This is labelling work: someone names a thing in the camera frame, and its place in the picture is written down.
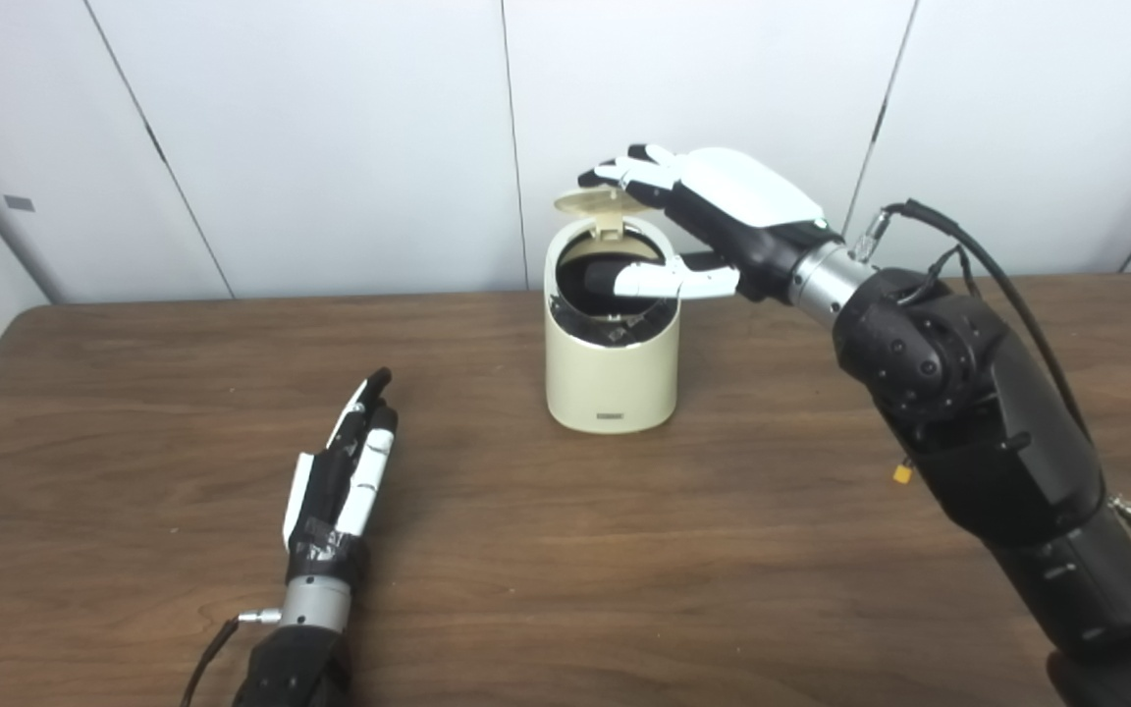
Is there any round cream bin lid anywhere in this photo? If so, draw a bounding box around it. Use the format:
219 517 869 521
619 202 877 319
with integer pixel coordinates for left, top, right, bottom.
553 189 647 242

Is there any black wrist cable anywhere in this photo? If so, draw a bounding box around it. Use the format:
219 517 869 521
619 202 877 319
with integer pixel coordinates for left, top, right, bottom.
180 609 284 707
850 199 1131 544

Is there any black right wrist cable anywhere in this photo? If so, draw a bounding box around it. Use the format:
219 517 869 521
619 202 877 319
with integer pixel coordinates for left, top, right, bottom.
850 199 1131 544

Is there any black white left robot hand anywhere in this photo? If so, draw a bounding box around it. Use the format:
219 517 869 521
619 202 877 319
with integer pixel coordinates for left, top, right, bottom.
282 367 400 590

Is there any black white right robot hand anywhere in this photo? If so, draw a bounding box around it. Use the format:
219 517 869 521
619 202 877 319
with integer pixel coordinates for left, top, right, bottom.
577 143 843 303

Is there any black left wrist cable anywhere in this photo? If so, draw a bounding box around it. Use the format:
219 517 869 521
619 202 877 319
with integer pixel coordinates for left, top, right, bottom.
180 609 284 707

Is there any cream-colored cylindrical bin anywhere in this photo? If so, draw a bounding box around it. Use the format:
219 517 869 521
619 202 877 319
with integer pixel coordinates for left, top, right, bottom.
544 189 680 434

